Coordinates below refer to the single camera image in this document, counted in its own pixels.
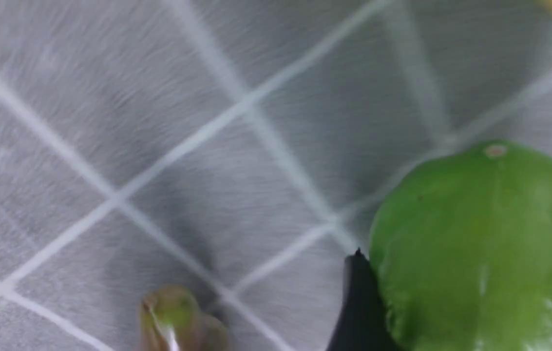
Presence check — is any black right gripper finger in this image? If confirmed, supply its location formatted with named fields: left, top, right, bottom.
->
left=326, top=248, right=400, bottom=351

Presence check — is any green toy gourd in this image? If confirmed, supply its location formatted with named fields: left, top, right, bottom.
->
left=369, top=139, right=552, bottom=351

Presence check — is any purple toy eggplant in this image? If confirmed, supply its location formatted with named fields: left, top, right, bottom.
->
left=137, top=285, right=233, bottom=351

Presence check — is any grey checkered tablecloth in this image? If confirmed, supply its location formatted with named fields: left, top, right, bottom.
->
left=0, top=0, right=552, bottom=351

